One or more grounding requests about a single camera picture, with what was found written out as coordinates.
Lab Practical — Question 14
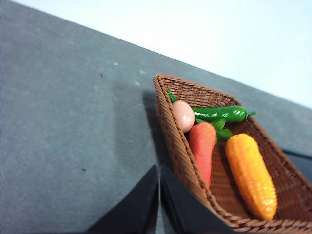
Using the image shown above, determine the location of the brown woven wicker basket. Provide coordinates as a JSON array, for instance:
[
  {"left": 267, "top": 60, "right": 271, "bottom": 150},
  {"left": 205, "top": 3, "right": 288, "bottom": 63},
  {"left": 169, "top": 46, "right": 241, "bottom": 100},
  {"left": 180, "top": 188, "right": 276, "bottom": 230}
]
[{"left": 153, "top": 73, "right": 312, "bottom": 234}]

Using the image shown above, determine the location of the pale pink egg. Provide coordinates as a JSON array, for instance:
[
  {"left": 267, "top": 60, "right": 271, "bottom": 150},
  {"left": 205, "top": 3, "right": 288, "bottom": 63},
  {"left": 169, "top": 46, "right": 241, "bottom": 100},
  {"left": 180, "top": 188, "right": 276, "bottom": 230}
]
[{"left": 172, "top": 100, "right": 195, "bottom": 134}]

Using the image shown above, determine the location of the yellow-orange corn cob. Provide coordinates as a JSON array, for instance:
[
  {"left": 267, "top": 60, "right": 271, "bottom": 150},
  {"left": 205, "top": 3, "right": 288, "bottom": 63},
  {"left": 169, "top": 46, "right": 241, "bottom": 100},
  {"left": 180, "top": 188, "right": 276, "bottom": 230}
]
[{"left": 225, "top": 133, "right": 278, "bottom": 221}]

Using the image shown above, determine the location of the orange-red carrot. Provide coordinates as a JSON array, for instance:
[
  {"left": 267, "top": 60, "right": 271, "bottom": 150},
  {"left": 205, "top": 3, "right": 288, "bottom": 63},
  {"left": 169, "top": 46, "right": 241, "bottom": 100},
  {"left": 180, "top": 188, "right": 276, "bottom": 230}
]
[{"left": 189, "top": 122, "right": 217, "bottom": 192}]

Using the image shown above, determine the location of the green chili pepper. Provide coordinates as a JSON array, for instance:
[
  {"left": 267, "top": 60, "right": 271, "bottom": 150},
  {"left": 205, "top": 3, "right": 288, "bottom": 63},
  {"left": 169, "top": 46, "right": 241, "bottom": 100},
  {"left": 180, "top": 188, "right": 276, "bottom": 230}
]
[{"left": 191, "top": 105, "right": 257, "bottom": 124}]

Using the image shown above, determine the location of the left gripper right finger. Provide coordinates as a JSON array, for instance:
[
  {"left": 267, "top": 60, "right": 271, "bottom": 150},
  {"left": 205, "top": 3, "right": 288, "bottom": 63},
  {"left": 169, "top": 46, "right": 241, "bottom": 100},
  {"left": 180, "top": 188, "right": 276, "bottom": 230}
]
[{"left": 161, "top": 165, "right": 235, "bottom": 234}]

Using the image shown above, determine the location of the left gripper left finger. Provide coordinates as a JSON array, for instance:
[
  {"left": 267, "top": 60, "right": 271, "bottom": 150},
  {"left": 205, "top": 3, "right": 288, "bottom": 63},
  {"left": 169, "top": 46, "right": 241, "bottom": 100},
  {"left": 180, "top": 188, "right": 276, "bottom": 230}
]
[{"left": 86, "top": 165, "right": 159, "bottom": 234}]

